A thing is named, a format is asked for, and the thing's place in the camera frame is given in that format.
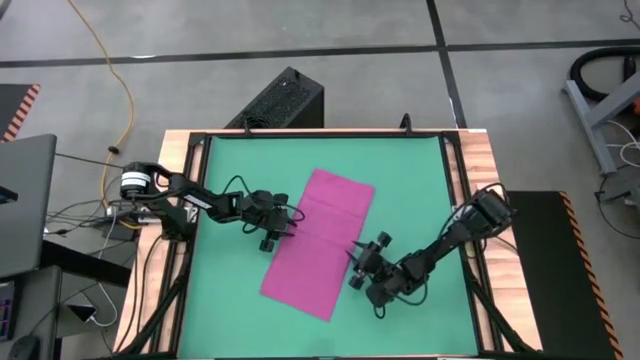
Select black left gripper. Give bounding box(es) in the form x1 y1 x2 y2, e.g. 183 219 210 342
243 189 299 253

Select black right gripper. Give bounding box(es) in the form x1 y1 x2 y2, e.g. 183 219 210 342
345 232 401 307

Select pink towel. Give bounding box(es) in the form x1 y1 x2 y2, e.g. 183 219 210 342
259 168 377 323

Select green table mat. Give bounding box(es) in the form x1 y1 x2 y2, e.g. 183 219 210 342
175 135 481 359

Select black mesh computer tower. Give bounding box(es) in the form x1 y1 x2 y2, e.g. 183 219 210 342
224 66 326 130

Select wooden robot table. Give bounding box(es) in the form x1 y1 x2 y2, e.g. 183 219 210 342
113 128 545 357

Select large black hazard-striped mat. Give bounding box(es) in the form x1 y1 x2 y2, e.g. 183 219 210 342
504 189 625 360

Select black operator desk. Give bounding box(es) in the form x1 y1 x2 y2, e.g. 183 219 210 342
0 238 134 360

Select smartphone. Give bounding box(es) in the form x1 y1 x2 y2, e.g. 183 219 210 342
66 303 98 325

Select grey laptop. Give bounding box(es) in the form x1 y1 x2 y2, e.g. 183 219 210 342
0 133 58 281

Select grey metal stand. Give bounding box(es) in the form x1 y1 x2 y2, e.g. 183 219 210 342
561 73 640 176

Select black computer mouse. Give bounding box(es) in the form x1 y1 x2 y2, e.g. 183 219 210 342
7 334 41 360

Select black keypad lit keys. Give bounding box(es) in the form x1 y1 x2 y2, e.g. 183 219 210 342
0 281 20 342

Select small black hazard-striped mat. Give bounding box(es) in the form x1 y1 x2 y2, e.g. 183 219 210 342
0 83 42 144

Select black aluminium table frame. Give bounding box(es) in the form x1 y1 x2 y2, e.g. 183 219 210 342
117 130 544 360

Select yellow cable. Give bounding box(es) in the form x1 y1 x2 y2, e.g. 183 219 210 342
66 0 137 231

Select black hose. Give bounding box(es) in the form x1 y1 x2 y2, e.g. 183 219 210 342
569 46 640 104

